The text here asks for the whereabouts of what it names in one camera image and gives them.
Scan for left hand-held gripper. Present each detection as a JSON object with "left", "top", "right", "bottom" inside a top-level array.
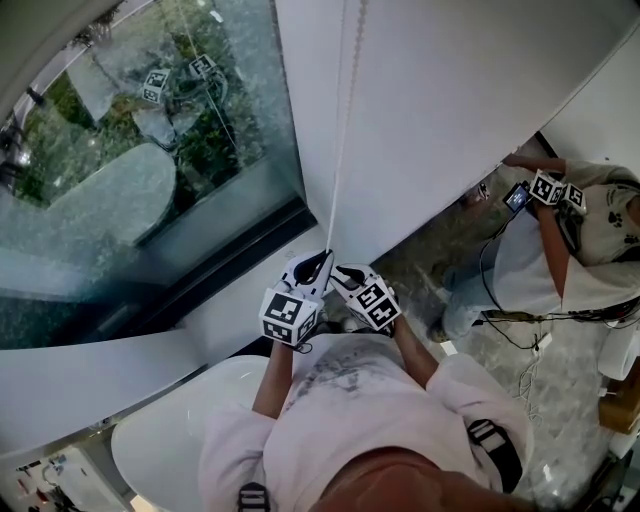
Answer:
[{"left": 257, "top": 248, "right": 336, "bottom": 348}]

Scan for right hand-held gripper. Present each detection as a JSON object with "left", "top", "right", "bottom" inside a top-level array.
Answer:
[{"left": 329, "top": 263, "right": 404, "bottom": 336}]

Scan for white bead chain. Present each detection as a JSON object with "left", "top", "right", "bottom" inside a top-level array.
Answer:
[{"left": 325, "top": 0, "right": 369, "bottom": 254}]

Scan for white roller blind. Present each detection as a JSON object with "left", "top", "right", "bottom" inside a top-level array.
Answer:
[{"left": 0, "top": 0, "right": 156, "bottom": 124}]

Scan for person's left forearm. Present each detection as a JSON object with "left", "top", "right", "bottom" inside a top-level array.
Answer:
[{"left": 251, "top": 342, "right": 301, "bottom": 419}]

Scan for person's right forearm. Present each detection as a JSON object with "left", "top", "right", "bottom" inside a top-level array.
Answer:
[{"left": 392, "top": 324, "right": 441, "bottom": 391}]

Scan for operator in white shirt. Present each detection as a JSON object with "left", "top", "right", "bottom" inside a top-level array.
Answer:
[{"left": 198, "top": 333, "right": 534, "bottom": 512}]

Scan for green garden shrubs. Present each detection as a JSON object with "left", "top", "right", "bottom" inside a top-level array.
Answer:
[{"left": 14, "top": 9, "right": 281, "bottom": 201}]

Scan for person's head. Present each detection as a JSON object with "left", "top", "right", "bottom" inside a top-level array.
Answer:
[{"left": 309, "top": 444, "right": 536, "bottom": 512}]

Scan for white window sill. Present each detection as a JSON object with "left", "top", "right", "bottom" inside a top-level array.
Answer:
[{"left": 0, "top": 222, "right": 351, "bottom": 454}]

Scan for dark-framed glass window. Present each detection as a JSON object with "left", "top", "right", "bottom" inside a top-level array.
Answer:
[{"left": 0, "top": 0, "right": 319, "bottom": 351}]

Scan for white bathtub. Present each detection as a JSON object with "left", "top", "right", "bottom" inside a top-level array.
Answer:
[{"left": 110, "top": 355, "right": 274, "bottom": 512}]

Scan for white ceramic basin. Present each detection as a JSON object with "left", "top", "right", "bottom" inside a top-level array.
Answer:
[{"left": 597, "top": 319, "right": 640, "bottom": 381}]

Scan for small brown cardboard box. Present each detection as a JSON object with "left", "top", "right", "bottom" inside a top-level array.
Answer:
[{"left": 598, "top": 374, "right": 640, "bottom": 435}]

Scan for black stand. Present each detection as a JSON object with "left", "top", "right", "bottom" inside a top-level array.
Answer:
[{"left": 574, "top": 449, "right": 631, "bottom": 512}]

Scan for cluttered white shelf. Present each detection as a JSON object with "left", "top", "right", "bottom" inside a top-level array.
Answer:
[{"left": 0, "top": 444, "right": 131, "bottom": 512}]

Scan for white charger with cable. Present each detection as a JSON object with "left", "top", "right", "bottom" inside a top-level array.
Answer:
[{"left": 514, "top": 332, "right": 555, "bottom": 426}]

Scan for black harness strap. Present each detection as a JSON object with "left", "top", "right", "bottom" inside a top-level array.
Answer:
[
  {"left": 467, "top": 418, "right": 524, "bottom": 494},
  {"left": 237, "top": 482, "right": 272, "bottom": 512}
]

